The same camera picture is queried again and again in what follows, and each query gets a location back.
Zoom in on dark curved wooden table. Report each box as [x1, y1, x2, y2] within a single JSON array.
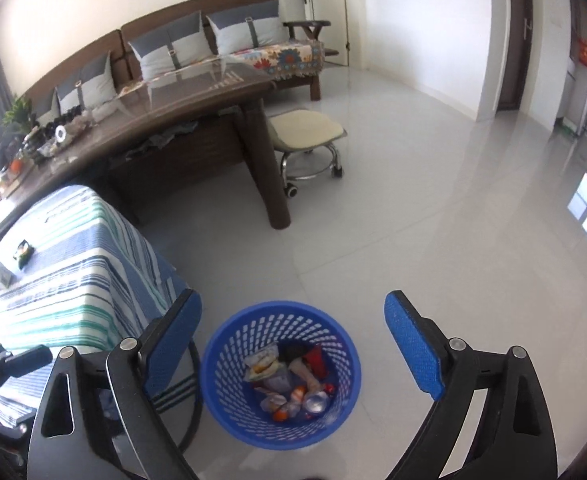
[[0, 60, 292, 238]]

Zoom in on cream cushioned rolling stool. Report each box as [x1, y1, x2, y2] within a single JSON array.
[[266, 108, 348, 198]]

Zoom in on potted green plant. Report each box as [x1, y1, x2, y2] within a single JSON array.
[[2, 96, 38, 148]]

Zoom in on trash pile in basket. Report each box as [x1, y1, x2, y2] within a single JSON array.
[[244, 340, 337, 422]]

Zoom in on brown wooden sofa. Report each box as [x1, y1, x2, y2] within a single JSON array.
[[24, 0, 330, 120]]

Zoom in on blue plastic trash basket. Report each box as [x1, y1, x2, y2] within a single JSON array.
[[200, 300, 362, 451]]

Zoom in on fruit bowl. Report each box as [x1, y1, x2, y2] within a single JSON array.
[[6, 150, 34, 177]]

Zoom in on grey white cushion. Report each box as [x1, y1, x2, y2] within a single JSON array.
[[56, 52, 117, 113], [207, 0, 288, 55], [129, 11, 213, 81]]

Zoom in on black cable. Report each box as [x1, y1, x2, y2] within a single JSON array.
[[170, 336, 206, 453]]

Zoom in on striped blue green tablecloth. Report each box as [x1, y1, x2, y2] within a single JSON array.
[[0, 184, 197, 426]]

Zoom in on glass tray with items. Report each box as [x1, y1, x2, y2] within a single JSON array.
[[36, 110, 94, 158]]

